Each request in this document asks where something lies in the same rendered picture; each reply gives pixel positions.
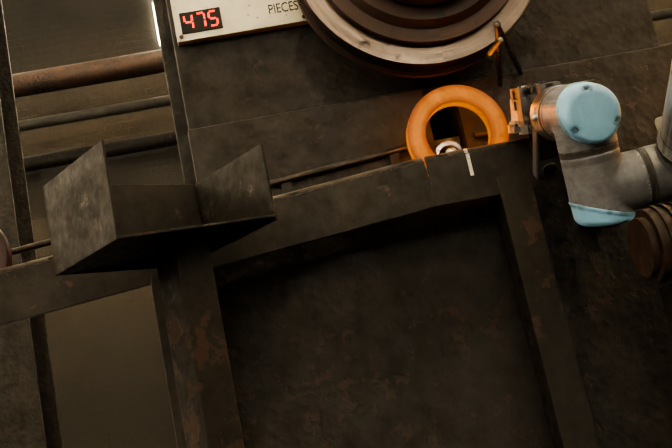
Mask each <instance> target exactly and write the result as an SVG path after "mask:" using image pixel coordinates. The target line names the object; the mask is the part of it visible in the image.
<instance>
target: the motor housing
mask: <svg viewBox="0 0 672 448"><path fill-rule="evenodd" d="M635 214H636V215H635V217H634V219H633V220H631V221H630V223H629V225H628V231H627V239H628V247H629V251H630V255H631V258H632V261H633V263H634V265H635V267H636V269H637V270H638V272H639V273H640V274H641V275H642V276H644V277H646V278H647V279H648V280H649V281H650V282H652V283H659V282H660V283H662V284H666V283H668V284H666V285H663V286H661V287H659V293H660V296H661V300H662V304H663V307H664V311H665V314H666V318H667V321H668V325H669V329H670V332H671V336H672V202H666V203H663V204H656V205H650V206H649V207H645V208H643V209H642V210H638V211H637V212H635Z"/></svg>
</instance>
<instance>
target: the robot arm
mask: <svg viewBox="0 0 672 448"><path fill-rule="evenodd" d="M510 96H511V99H510V109H511V121H510V123H509V125H508V126H507V127H508V133H519V135H526V134H532V142H533V174H534V176H535V177H536V179H537V180H542V179H547V178H552V177H557V176H561V175H562V171H563V175H564V180H565V184H566V189H567V193H568V197H569V202H568V204H569V205H570V206H571V210H572V214H573V217H574V220H575V221H576V223H578V224H580V225H582V226H586V227H602V226H611V225H617V224H622V223H626V222H629V221H631V220H633V219H634V217H635V215H636V214H635V212H634V210H636V209H641V208H645V207H649V206H650V205H653V204H658V203H662V202H666V201H670V200H672V64H671V70H670V76H669V82H668V87H667V93H666V99H665V105H664V111H663V117H662V123H661V128H660V131H659V133H658V136H657V141H656V144H652V145H648V146H644V147H640V148H636V149H633V150H630V151H626V152H622V153H621V152H620V148H619V144H618V138H617V134H616V131H617V129H618V126H619V123H620V120H621V108H620V104H619V102H618V100H617V98H616V96H615V95H614V94H613V93H612V92H611V91H610V90H609V89H608V88H606V87H604V86H602V85H600V84H596V83H592V82H576V83H573V84H568V85H561V83H560V81H554V82H547V83H544V81H541V82H540V83H538V84H536V83H533V84H529V83H527V84H525V85H524V86H519V87H517V88H514V89H510Z"/></svg>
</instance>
